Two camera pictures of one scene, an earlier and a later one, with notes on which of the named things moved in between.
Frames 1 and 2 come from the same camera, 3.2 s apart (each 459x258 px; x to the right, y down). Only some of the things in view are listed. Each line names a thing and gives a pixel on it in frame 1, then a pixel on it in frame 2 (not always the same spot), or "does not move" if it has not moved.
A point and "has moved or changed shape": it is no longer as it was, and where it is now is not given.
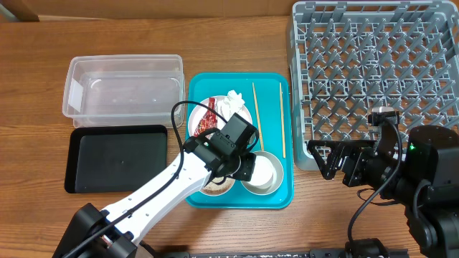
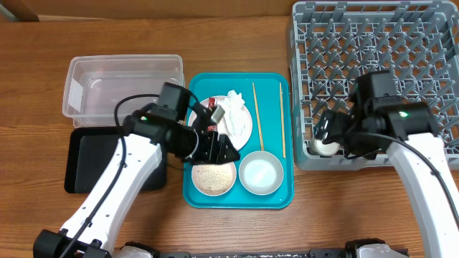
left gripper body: (246, 168) to (207, 146)
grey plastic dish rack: (346, 58) does not move
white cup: (264, 173) has moved or changed shape
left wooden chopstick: (258, 116) does not move
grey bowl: (267, 174) does not move
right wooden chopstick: (282, 121) does not move
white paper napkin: (231, 104) does not move
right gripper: (335, 153) to (337, 119)
